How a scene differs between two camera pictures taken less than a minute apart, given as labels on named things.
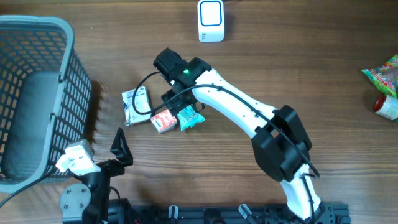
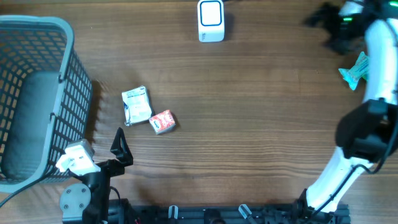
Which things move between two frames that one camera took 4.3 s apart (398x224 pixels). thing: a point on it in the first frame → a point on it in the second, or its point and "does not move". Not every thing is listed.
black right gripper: (176, 104) → (353, 45)
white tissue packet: (142, 104) does not move
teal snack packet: (188, 117) → (360, 70)
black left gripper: (122, 155) does not move
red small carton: (163, 121) does not move
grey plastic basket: (46, 93) does not move
